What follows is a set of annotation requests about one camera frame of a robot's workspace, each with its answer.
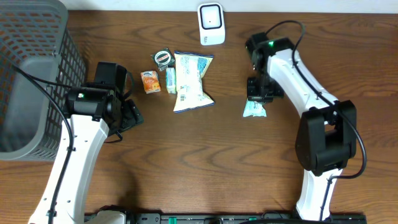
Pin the small teal white box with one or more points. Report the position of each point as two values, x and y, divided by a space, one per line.
171 80

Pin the white barcode scanner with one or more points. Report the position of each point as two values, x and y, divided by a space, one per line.
211 23

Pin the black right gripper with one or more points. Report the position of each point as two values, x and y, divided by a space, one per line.
252 95

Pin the dark green round-label packet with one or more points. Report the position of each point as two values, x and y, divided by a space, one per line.
163 59

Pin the small orange juice box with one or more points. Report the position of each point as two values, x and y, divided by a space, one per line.
150 81

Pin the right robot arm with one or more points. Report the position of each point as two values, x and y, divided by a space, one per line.
325 140

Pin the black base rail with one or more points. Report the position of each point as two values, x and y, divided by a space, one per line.
155 218

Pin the large white snack bag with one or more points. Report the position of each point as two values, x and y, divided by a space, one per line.
190 69

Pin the grey plastic mesh basket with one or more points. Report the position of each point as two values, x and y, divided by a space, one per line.
35 38

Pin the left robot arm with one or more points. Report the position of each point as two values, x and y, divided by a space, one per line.
91 113

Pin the teal candy wrapper packet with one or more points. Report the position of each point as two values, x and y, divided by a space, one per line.
255 109

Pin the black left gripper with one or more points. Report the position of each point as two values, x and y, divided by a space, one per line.
131 115

